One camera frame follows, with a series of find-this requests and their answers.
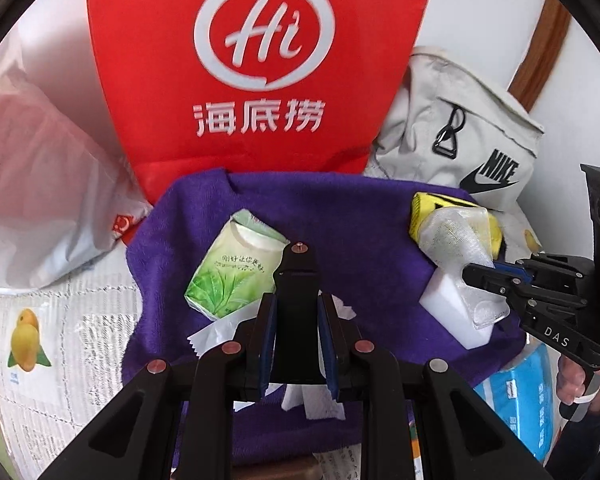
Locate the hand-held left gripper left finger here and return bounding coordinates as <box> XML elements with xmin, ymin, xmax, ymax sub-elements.
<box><xmin>35</xmin><ymin>292</ymin><xmax>281</xmax><ymax>480</ymax></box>

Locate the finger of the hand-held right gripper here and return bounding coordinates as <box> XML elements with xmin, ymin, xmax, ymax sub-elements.
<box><xmin>492</xmin><ymin>254</ymin><xmax>593</xmax><ymax>283</ymax></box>
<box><xmin>462</xmin><ymin>263</ymin><xmax>588</xmax><ymax>311</ymax></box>

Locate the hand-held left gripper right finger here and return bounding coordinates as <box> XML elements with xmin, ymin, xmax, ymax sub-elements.
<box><xmin>317</xmin><ymin>292</ymin><xmax>541</xmax><ymax>480</ymax></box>

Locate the clear plastic pouch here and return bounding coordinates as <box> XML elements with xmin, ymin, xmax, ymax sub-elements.
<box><xmin>419</xmin><ymin>208</ymin><xmax>511</xmax><ymax>331</ymax></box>

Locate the white fruit print snack packet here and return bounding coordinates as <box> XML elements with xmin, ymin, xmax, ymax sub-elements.
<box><xmin>189</xmin><ymin>296</ymin><xmax>357</xmax><ymax>361</ymax></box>

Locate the person's right forearm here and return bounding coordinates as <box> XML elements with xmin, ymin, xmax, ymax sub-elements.
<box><xmin>550</xmin><ymin>390</ymin><xmax>600</xmax><ymax>480</ymax></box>

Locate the person's right hand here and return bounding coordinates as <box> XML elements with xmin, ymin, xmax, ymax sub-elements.
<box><xmin>557</xmin><ymin>357</ymin><xmax>600</xmax><ymax>405</ymax></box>

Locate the crumpled white tissue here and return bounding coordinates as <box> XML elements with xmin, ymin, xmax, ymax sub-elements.
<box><xmin>282</xmin><ymin>385</ymin><xmax>346</xmax><ymax>421</ymax></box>

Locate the green tissue pack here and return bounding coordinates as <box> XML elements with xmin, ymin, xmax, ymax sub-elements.
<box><xmin>184</xmin><ymin>210</ymin><xmax>291</xmax><ymax>320</ymax></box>

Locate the yellow and black pouch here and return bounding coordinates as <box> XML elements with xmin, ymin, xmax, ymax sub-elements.
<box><xmin>409</xmin><ymin>192</ymin><xmax>503</xmax><ymax>261</ymax></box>

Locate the purple towel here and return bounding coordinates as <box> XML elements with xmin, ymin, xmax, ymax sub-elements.
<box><xmin>122</xmin><ymin>170</ymin><xmax>526</xmax><ymax>466</ymax></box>

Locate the blue tissue pack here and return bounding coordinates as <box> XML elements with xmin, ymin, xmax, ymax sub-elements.
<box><xmin>472</xmin><ymin>345</ymin><xmax>561</xmax><ymax>466</ymax></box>

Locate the grey backpack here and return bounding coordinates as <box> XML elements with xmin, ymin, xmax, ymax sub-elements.
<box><xmin>365</xmin><ymin>46</ymin><xmax>546</xmax><ymax>211</ymax></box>

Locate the white plastic shopping bag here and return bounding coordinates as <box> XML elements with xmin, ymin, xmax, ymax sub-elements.
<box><xmin>0</xmin><ymin>35</ymin><xmax>153</xmax><ymax>291</ymax></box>

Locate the red paper bag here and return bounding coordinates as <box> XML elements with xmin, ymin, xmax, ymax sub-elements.
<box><xmin>85</xmin><ymin>0</ymin><xmax>441</xmax><ymax>206</ymax></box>

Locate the brown wooden door frame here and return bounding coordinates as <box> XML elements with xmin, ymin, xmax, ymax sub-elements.
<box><xmin>510</xmin><ymin>0</ymin><xmax>571</xmax><ymax>111</ymax></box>

